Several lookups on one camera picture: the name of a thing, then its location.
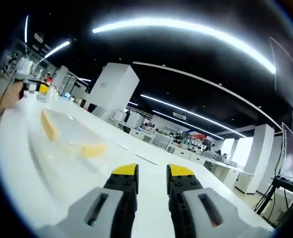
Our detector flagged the white pillar with paper sign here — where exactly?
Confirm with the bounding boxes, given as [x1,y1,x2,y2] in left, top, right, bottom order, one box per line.
[90,61,140,120]

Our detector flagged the black equipment stand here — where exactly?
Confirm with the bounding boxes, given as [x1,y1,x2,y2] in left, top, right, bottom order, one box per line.
[252,174,293,222]

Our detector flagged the white bottle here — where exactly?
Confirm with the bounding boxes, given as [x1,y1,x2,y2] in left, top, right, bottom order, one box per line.
[46,85,58,103]

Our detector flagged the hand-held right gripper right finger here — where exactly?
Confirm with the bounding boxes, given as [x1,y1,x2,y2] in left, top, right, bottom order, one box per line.
[166,163,274,238]

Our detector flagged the straight ceiling light strip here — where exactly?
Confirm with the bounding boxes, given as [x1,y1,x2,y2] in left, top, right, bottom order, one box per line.
[140,93,247,139]

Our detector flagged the clear storage box yellow latches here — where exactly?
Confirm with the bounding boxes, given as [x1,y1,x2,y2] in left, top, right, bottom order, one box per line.
[40,108,108,160]

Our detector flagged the clear bottle with red cap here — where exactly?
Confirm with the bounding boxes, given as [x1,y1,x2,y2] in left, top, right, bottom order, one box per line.
[44,71,54,85]

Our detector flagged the small dark display screen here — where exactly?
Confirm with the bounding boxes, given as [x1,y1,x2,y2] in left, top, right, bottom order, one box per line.
[281,121,293,179]

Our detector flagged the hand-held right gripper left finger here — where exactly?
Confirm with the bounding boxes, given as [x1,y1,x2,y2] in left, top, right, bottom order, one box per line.
[36,163,140,238]

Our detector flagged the table cable slot cover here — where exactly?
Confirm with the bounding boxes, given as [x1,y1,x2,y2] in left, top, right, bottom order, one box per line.
[110,139,159,166]

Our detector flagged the large dark display screen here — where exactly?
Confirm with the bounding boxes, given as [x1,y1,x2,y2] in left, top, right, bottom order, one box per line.
[270,36,293,120]

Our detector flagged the white office desk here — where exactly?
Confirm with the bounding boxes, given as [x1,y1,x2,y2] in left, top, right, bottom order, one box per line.
[203,158,256,196]

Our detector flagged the person's left hand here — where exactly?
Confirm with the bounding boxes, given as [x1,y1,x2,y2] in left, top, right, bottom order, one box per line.
[2,82,26,110]

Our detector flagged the long curved ceiling light strip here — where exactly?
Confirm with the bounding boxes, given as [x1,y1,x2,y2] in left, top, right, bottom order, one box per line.
[91,17,277,74]

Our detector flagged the plain white pillar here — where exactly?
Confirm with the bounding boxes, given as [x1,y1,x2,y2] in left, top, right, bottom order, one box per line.
[244,123,276,196]

